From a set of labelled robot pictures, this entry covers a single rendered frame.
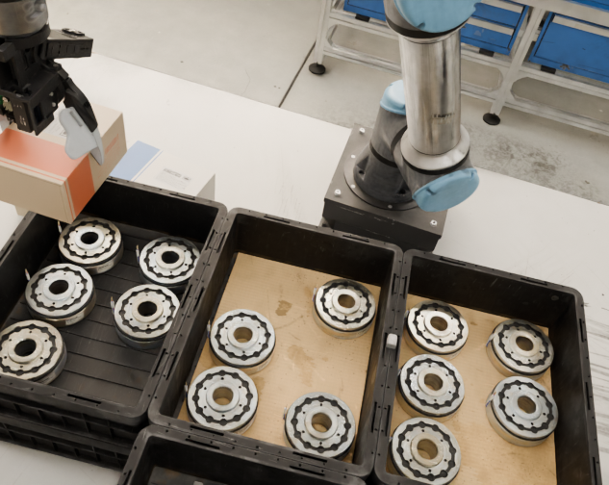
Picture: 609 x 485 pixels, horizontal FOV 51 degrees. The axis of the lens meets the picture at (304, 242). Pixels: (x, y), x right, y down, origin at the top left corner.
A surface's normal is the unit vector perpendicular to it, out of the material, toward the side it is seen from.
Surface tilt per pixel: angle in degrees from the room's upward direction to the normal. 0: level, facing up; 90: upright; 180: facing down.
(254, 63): 0
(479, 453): 0
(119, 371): 0
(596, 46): 90
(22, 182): 90
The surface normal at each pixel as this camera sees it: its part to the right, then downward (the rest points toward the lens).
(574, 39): -0.29, 0.70
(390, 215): 0.13, -0.61
